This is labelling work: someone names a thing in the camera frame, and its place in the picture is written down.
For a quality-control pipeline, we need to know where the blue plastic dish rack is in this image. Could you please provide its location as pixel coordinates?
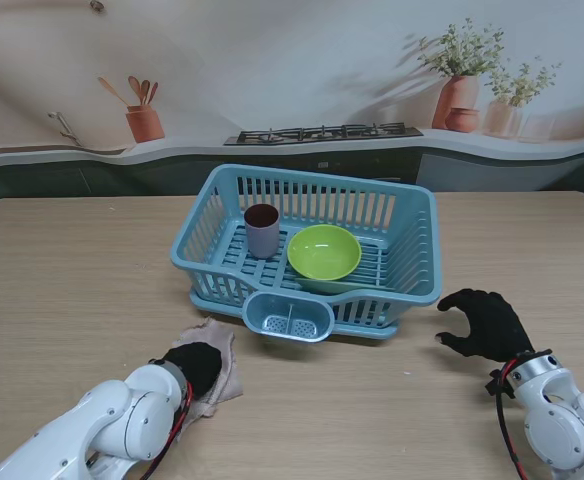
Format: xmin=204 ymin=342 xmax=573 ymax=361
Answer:
xmin=169 ymin=163 xmax=446 ymax=331

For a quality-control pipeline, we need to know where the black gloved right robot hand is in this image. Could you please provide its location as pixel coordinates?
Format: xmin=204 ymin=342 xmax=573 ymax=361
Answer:
xmin=435 ymin=288 xmax=537 ymax=362

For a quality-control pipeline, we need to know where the purple cup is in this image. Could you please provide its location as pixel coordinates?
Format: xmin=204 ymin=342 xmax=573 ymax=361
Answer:
xmin=243 ymin=203 xmax=280 ymax=260

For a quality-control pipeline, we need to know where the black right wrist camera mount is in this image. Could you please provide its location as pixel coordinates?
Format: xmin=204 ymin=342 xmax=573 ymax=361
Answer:
xmin=486 ymin=369 xmax=516 ymax=401

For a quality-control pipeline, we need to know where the pale green plate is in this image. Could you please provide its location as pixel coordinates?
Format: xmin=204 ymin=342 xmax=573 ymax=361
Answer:
xmin=297 ymin=273 xmax=399 ymax=295

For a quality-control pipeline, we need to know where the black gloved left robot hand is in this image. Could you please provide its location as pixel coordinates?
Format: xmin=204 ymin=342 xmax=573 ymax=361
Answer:
xmin=163 ymin=342 xmax=223 ymax=401

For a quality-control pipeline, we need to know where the red black arm cable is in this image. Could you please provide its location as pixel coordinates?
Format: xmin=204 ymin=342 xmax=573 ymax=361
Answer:
xmin=139 ymin=379 xmax=196 ymax=480
xmin=494 ymin=359 xmax=531 ymax=480

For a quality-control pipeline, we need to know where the pinkish beige cleaning cloth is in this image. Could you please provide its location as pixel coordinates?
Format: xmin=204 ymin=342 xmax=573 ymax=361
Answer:
xmin=170 ymin=318 xmax=244 ymax=444

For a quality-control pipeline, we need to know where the red black right arm cable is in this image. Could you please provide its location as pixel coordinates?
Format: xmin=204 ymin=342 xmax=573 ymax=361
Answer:
xmin=494 ymin=359 xmax=531 ymax=480

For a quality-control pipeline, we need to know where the lime green bowl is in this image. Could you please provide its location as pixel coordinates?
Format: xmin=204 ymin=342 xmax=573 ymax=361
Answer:
xmin=286 ymin=224 xmax=363 ymax=282

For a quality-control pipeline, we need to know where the blue cutlery holder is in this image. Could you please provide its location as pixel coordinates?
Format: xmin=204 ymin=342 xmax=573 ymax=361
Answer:
xmin=243 ymin=291 xmax=334 ymax=345

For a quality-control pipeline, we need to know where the red black left arm cable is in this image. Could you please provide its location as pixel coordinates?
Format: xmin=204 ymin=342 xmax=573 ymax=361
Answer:
xmin=139 ymin=379 xmax=196 ymax=480

